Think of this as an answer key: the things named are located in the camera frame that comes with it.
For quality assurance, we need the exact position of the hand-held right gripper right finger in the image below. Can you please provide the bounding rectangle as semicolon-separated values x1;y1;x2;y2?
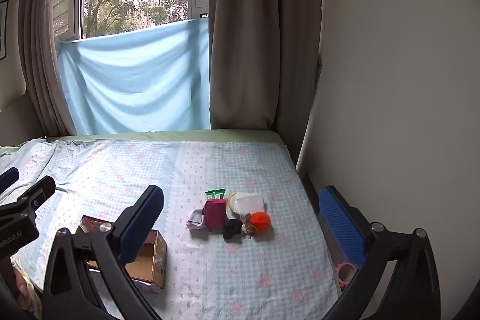
318;186;442;320

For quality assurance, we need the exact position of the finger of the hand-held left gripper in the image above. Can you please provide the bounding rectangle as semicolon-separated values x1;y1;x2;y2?
0;175;56;219
0;167;20;194

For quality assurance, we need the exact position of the light blue hanging cloth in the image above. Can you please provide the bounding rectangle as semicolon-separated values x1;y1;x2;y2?
57;18;211;136

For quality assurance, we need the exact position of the magenta fabric pouch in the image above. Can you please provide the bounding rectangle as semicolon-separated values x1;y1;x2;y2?
203;198;228;231

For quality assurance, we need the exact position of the grey cleaning cloth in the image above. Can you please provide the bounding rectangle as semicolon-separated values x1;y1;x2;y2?
186;209;209;233

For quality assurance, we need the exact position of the framed wall picture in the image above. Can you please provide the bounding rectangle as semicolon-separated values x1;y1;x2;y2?
0;0;9;61

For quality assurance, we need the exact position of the green mattress cover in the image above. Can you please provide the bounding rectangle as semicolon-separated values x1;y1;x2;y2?
0;129;286;156

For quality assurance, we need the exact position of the black scrunchie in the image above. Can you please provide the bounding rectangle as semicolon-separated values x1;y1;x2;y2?
223;219;244;240

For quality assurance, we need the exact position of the beige curtain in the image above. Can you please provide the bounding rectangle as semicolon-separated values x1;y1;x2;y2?
17;0;94;141
208;0;324;171

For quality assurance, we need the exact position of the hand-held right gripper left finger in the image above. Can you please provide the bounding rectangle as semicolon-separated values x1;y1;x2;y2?
42;185;165;320

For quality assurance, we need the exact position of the orange pompom keychain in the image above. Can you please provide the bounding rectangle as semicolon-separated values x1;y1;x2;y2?
243;212;271;240

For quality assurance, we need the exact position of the white paper towel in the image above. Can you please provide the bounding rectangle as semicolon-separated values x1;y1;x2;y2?
234;193;268;214

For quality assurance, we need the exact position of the cardboard box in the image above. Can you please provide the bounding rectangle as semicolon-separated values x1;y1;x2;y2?
76;215;168;292

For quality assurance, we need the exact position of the person's left hand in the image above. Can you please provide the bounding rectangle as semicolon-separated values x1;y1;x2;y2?
11;265;32;309

